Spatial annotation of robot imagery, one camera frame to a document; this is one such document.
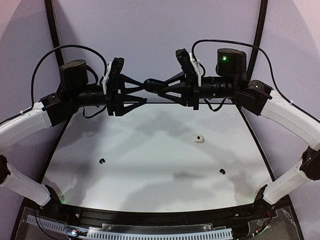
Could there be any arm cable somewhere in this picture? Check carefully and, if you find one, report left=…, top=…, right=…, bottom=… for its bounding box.
left=0, top=44, right=108, bottom=126
left=191, top=38, right=320, bottom=126

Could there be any black earbud charging case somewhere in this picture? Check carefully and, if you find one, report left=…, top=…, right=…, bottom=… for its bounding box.
left=143, top=78, right=167, bottom=94

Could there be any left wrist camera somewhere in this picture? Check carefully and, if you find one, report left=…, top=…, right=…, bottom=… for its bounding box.
left=107, top=57, right=125, bottom=83

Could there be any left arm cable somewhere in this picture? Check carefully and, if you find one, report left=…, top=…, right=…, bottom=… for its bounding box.
left=0, top=44, right=108, bottom=126

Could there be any left black frame post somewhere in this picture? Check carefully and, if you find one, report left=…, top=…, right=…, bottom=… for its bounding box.
left=44, top=0, right=65, bottom=68

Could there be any black front frame rail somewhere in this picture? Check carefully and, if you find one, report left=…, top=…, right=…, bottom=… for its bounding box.
left=61, top=204, right=259, bottom=226

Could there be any white earbud charging case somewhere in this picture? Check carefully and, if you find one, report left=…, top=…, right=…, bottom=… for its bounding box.
left=193, top=135, right=205, bottom=144

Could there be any black earbud left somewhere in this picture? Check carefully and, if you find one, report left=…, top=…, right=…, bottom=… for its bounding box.
left=99, top=158, right=106, bottom=164

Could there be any black earbud right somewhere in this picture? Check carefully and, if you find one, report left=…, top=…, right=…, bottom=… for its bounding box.
left=219, top=168, right=226, bottom=174

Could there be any white slotted cable duct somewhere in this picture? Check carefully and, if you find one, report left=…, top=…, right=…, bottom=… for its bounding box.
left=25, top=214, right=234, bottom=240

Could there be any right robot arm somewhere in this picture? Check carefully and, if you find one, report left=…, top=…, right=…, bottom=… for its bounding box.
left=155, top=48, right=320, bottom=206

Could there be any black earbud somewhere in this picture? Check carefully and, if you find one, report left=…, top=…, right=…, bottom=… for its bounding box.
left=99, top=158, right=106, bottom=164
left=219, top=168, right=226, bottom=174

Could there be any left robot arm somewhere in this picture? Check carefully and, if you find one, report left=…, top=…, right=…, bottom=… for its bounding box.
left=0, top=57, right=147, bottom=152

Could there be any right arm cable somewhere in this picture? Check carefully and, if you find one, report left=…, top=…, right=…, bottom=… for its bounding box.
left=191, top=38, right=320, bottom=126

